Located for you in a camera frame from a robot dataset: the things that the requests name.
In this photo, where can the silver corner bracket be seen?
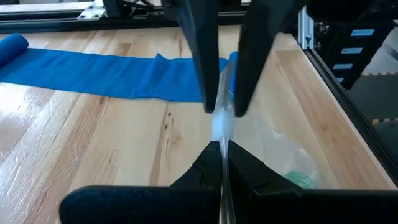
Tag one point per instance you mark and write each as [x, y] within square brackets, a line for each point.
[91, 12]

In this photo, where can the green elastic bandage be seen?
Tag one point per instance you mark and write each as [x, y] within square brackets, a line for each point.
[300, 180]

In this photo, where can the clear plastic zip bag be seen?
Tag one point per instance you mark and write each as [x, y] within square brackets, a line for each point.
[273, 149]

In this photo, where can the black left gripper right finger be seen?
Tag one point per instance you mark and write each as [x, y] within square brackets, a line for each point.
[295, 207]

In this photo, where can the yellow black floor tape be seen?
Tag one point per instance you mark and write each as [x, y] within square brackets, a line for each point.
[385, 120]

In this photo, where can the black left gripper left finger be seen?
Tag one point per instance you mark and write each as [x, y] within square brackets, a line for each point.
[155, 205]

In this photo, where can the blue elastic bandage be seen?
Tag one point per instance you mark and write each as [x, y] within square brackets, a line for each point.
[93, 74]

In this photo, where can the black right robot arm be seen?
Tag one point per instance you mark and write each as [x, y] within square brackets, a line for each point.
[124, 7]

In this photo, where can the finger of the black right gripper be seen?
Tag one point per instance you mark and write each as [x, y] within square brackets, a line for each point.
[199, 46]
[258, 46]

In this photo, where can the black base with blue labels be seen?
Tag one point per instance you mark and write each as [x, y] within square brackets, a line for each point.
[357, 53]

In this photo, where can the silver aluminium post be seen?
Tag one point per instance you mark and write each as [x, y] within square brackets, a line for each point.
[305, 28]

